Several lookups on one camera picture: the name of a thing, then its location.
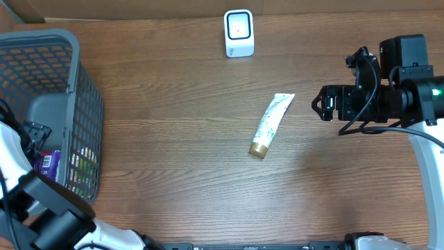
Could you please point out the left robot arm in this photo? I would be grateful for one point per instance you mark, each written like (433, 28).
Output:
(37, 212)

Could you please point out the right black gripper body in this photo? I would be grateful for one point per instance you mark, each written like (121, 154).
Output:
(351, 101)

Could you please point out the white barcode scanner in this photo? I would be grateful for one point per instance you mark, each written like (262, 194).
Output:
(239, 33)

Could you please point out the green yellow snack packet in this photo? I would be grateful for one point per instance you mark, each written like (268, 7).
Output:
(84, 174)

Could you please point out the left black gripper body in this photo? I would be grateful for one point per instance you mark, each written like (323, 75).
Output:
(38, 130)

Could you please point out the purple red liner pack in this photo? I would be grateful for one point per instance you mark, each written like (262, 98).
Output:
(48, 164)

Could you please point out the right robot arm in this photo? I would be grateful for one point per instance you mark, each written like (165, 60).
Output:
(396, 91)

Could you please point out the white tube gold cap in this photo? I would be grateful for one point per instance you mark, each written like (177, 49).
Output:
(269, 124)

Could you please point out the grey plastic basket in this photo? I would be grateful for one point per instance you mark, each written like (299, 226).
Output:
(44, 81)

